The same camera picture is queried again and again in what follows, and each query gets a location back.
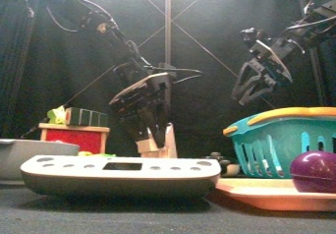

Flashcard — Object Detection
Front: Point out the small black and white toy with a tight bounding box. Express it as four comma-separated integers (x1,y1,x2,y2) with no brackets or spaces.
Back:
204,151,242,177

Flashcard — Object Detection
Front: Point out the white toy console with buttons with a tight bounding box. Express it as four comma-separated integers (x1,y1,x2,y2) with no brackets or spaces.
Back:
20,154,223,199

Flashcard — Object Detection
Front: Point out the teal basket with yellow rim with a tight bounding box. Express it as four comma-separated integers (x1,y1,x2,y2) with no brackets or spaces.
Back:
222,106,336,180

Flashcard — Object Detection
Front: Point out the metal frame pole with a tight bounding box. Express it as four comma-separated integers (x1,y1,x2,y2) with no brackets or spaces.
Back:
164,0,174,69

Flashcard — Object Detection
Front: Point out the dark green striped toy block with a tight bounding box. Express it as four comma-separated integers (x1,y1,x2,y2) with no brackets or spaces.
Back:
64,106,111,128

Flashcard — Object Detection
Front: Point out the yellow green toy piece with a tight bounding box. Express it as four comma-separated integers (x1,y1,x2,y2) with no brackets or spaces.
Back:
78,150,119,158

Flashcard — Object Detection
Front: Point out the red wooden box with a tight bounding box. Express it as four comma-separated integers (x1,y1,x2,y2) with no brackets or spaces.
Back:
38,122,112,155

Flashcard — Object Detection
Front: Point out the light green toy vegetable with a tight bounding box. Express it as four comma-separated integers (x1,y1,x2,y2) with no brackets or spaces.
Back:
46,105,68,125

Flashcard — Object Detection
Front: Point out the wooden tray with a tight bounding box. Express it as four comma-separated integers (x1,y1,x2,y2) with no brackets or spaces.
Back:
215,177,336,212

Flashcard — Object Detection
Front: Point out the purple toy ball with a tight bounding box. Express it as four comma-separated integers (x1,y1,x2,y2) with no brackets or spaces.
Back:
290,150,336,194

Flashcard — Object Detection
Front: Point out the grey plastic bin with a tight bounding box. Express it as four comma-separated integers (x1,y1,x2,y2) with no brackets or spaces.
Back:
0,138,82,181

